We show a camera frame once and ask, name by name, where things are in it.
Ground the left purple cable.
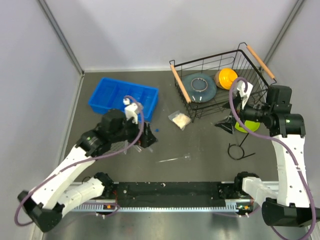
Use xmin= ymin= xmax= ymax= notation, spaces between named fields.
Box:
xmin=14 ymin=95 xmax=146 ymax=227

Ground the glass bulb tube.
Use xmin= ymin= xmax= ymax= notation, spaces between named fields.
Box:
xmin=157 ymin=154 xmax=191 ymax=164

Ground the purple cable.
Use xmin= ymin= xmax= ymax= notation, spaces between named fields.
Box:
xmin=14 ymin=95 xmax=146 ymax=227
xmin=229 ymin=76 xmax=317 ymax=240

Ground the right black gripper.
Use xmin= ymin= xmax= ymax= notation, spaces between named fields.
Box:
xmin=214 ymin=94 xmax=272 ymax=134

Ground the blue plastic divided bin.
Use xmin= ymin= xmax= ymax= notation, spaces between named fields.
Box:
xmin=88 ymin=77 xmax=159 ymax=122

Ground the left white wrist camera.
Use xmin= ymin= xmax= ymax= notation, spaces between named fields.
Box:
xmin=123 ymin=98 xmax=144 ymax=124

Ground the lime green plate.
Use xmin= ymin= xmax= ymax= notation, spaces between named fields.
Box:
xmin=235 ymin=120 xmax=260 ymax=133

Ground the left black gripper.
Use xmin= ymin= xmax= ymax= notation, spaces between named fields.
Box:
xmin=110 ymin=113 xmax=157 ymax=148

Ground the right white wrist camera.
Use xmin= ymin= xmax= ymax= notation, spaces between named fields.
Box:
xmin=236 ymin=81 xmax=253 ymax=110

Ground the black wire ring stand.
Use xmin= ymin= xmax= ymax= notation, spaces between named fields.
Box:
xmin=227 ymin=133 xmax=256 ymax=161

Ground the clear plastic well plate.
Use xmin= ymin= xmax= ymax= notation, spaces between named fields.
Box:
xmin=106 ymin=140 xmax=129 ymax=155

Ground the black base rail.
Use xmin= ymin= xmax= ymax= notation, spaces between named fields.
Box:
xmin=75 ymin=181 xmax=254 ymax=213

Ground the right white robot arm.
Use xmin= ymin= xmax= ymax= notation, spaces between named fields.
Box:
xmin=216 ymin=82 xmax=320 ymax=227

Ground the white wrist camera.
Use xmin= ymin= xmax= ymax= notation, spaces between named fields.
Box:
xmin=236 ymin=81 xmax=253 ymax=110
xmin=123 ymin=98 xmax=144 ymax=124

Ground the blue-grey ceramic plate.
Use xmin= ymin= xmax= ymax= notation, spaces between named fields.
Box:
xmin=182 ymin=73 xmax=217 ymax=103

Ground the clear bag of white powder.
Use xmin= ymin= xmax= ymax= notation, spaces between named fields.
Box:
xmin=168 ymin=110 xmax=192 ymax=131

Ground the orange ribbed bowl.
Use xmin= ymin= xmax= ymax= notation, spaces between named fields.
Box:
xmin=214 ymin=68 xmax=238 ymax=90

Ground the black wire basket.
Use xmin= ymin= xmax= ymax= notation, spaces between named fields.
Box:
xmin=169 ymin=42 xmax=277 ymax=121

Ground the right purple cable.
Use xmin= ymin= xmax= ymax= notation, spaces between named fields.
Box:
xmin=229 ymin=76 xmax=317 ymax=240

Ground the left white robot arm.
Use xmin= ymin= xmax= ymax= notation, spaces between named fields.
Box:
xmin=14 ymin=103 xmax=157 ymax=233

